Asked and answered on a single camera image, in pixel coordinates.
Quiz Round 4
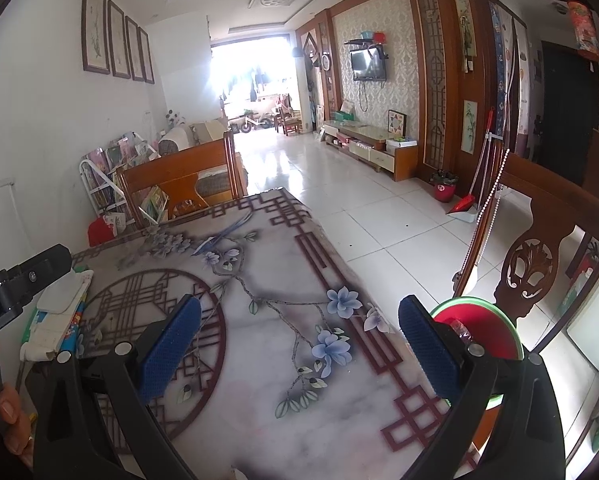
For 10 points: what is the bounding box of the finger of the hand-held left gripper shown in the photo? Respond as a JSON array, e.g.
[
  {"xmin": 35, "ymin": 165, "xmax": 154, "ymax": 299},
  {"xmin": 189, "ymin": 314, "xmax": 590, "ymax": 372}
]
[{"xmin": 4, "ymin": 243, "xmax": 74, "ymax": 306}]

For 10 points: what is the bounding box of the wooden television cabinet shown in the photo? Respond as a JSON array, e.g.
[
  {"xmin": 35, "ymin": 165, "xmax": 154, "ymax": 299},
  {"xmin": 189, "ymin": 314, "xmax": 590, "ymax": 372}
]
[{"xmin": 322, "ymin": 120, "xmax": 419, "ymax": 182}]

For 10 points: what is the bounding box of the bamboo wall painting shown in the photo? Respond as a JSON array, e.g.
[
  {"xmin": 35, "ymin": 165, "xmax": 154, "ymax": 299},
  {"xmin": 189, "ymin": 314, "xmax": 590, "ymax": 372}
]
[{"xmin": 462, "ymin": 100, "xmax": 479, "ymax": 154}]

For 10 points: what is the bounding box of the flower wall scroll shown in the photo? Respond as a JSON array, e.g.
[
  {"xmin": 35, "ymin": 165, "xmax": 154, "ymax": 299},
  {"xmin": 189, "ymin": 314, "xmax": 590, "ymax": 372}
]
[{"xmin": 453, "ymin": 0, "xmax": 477, "ymax": 73}]

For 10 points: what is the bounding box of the large framed plant picture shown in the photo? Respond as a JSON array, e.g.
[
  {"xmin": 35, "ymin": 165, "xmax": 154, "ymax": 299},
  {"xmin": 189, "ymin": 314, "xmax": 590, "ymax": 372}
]
[{"xmin": 82, "ymin": 0, "xmax": 111, "ymax": 75}]

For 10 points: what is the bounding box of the plain wooden chair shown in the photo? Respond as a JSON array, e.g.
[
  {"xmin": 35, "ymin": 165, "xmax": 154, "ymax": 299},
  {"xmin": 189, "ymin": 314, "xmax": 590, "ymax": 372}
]
[{"xmin": 116, "ymin": 130, "xmax": 248, "ymax": 223}]

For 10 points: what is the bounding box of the white standing air conditioner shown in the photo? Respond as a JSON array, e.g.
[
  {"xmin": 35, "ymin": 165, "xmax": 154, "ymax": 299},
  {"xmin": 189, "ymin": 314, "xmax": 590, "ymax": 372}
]
[{"xmin": 299, "ymin": 52, "xmax": 314, "ymax": 133}]

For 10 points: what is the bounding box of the small wooden chair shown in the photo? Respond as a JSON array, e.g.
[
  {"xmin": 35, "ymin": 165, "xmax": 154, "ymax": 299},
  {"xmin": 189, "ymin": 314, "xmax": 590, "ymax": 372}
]
[{"xmin": 278, "ymin": 105, "xmax": 300, "ymax": 137}]

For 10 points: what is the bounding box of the red bucket black bag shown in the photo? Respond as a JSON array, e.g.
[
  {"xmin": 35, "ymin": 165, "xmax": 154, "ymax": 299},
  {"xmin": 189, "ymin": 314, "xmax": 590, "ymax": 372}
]
[{"xmin": 429, "ymin": 170, "xmax": 457, "ymax": 203}]

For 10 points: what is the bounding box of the white book rack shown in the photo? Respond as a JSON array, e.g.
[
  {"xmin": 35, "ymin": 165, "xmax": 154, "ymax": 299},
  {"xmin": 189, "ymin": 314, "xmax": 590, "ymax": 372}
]
[{"xmin": 80, "ymin": 132, "xmax": 173, "ymax": 226}]

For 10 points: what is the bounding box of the red bin green rim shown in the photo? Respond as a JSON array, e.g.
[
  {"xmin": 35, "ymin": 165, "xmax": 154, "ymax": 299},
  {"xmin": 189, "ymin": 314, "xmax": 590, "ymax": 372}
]
[{"xmin": 429, "ymin": 297, "xmax": 524, "ymax": 408}]

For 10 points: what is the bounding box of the white round appliance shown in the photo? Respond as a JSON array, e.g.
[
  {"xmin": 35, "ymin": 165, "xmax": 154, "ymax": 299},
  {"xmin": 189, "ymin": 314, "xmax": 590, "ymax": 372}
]
[{"xmin": 158, "ymin": 126, "xmax": 195, "ymax": 157}]

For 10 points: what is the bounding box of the black wall shelf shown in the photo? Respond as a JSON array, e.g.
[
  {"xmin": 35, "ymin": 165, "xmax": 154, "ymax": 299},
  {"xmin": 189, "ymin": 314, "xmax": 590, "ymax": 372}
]
[{"xmin": 343, "ymin": 39, "xmax": 390, "ymax": 61}]

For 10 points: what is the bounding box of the blue patterned door curtain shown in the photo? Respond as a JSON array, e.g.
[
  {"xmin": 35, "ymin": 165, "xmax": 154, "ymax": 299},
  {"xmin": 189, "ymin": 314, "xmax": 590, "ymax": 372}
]
[{"xmin": 488, "ymin": 0, "xmax": 530, "ymax": 161}]

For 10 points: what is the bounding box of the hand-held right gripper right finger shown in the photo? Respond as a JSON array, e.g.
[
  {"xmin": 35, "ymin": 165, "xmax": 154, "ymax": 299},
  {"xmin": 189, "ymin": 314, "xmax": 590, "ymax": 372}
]
[{"xmin": 397, "ymin": 295, "xmax": 566, "ymax": 480}]

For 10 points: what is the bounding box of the white bead string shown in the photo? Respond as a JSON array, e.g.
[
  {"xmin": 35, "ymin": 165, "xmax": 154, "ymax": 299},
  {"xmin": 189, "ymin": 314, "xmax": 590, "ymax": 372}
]
[{"xmin": 452, "ymin": 147, "xmax": 510, "ymax": 286}]

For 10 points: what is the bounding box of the white balance bike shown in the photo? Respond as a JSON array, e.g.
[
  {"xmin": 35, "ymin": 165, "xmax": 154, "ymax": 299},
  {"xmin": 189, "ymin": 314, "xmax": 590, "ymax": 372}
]
[{"xmin": 230, "ymin": 112, "xmax": 273, "ymax": 134}]

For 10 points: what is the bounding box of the person's left hand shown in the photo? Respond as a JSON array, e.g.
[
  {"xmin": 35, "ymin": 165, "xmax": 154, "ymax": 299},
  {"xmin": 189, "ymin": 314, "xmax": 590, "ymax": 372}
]
[{"xmin": 0, "ymin": 336, "xmax": 34, "ymax": 458}]

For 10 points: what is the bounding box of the wall television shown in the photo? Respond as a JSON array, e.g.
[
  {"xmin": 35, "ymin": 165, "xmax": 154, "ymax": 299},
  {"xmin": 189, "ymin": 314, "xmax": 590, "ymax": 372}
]
[{"xmin": 350, "ymin": 49, "xmax": 386, "ymax": 82}]

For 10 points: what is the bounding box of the beige cushion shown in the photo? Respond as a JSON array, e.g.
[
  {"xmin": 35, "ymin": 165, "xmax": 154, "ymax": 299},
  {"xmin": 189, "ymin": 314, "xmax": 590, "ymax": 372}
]
[{"xmin": 190, "ymin": 120, "xmax": 229, "ymax": 145}]

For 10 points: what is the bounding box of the wooden sofa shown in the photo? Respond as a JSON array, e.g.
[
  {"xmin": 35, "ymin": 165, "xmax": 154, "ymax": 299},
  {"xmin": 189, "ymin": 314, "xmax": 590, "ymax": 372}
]
[{"xmin": 157, "ymin": 120, "xmax": 250, "ymax": 198}]

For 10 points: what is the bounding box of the red hanging decoration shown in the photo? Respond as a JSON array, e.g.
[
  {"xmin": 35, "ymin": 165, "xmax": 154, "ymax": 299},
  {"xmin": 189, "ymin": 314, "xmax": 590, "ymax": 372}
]
[{"xmin": 567, "ymin": 0, "xmax": 599, "ymax": 63}]

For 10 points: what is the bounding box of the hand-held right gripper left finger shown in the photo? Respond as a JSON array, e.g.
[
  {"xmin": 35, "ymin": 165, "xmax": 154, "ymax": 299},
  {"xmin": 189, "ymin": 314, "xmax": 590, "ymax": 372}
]
[{"xmin": 34, "ymin": 294, "xmax": 203, "ymax": 480}]

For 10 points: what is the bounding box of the row of children's books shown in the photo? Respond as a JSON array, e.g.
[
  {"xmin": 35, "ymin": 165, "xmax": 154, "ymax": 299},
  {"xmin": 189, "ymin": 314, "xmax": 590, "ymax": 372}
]
[{"xmin": 82, "ymin": 132, "xmax": 173, "ymax": 223}]

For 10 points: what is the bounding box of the framed star picture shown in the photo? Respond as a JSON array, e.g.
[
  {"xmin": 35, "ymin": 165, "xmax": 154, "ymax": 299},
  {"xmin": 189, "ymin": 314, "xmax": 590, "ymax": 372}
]
[{"xmin": 387, "ymin": 109, "xmax": 407, "ymax": 140}]

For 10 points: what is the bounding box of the red plastic container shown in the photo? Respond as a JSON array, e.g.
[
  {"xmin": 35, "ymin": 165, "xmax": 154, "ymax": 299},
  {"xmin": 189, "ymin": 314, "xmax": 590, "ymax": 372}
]
[{"xmin": 88, "ymin": 216, "xmax": 118, "ymax": 247}]

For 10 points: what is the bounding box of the carved wooden chair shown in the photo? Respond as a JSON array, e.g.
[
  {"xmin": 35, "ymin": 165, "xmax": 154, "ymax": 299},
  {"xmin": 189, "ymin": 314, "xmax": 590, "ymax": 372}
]
[{"xmin": 452, "ymin": 152, "xmax": 599, "ymax": 351}]

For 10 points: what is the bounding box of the dark door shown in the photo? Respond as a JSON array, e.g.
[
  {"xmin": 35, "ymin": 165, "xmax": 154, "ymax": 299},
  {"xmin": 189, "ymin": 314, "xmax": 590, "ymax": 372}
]
[{"xmin": 537, "ymin": 40, "xmax": 599, "ymax": 186}]

